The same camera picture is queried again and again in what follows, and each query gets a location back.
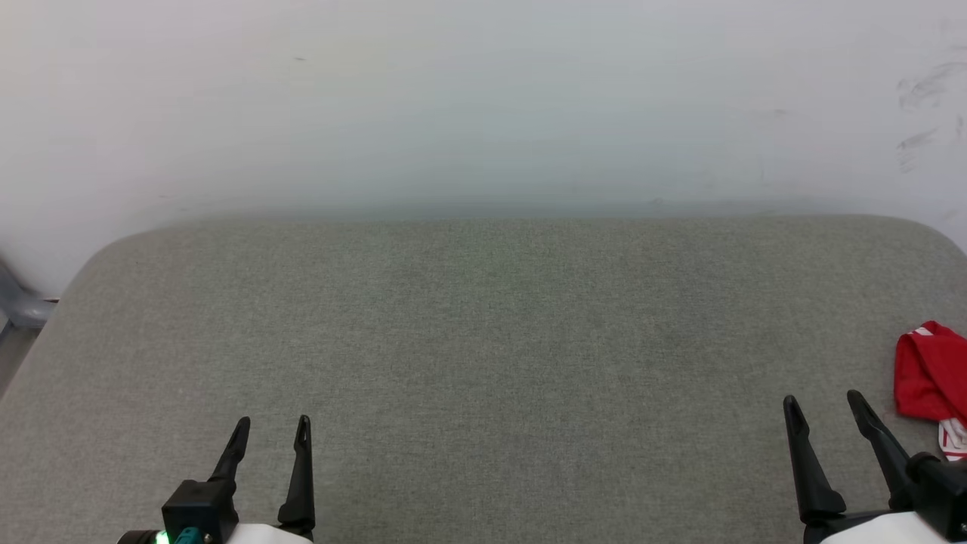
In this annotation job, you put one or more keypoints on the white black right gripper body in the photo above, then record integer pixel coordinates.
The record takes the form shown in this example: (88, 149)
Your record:
(869, 530)

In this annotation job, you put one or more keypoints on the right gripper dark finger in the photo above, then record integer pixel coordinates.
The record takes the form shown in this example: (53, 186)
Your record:
(888, 461)
(814, 483)

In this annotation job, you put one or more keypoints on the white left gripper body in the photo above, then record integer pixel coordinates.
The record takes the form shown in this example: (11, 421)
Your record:
(264, 535)

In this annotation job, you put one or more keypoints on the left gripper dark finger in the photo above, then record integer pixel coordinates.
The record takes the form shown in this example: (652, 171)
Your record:
(301, 491)
(233, 453)

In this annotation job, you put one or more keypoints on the red and white jersey garment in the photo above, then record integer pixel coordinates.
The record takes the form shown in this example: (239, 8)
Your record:
(933, 378)

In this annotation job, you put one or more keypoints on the grey fabric sofa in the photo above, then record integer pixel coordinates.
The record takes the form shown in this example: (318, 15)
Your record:
(483, 363)

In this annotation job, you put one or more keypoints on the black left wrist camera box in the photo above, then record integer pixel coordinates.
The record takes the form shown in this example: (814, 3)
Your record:
(200, 506)

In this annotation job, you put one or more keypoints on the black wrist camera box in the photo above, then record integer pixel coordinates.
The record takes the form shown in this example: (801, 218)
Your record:
(200, 506)
(944, 495)

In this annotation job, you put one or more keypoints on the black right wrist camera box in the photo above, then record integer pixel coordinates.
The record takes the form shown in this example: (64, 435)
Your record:
(944, 495)

